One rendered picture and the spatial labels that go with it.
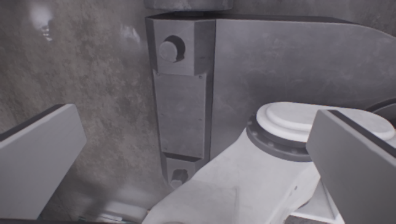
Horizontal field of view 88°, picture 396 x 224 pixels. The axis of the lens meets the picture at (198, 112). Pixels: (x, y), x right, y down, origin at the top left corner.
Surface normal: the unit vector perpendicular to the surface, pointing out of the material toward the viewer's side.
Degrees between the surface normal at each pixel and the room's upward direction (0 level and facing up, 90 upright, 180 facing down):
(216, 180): 90
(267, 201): 90
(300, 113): 90
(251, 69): 0
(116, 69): 0
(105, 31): 0
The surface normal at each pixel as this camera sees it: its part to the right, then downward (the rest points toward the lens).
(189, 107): -0.23, 0.48
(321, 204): 0.00, -0.87
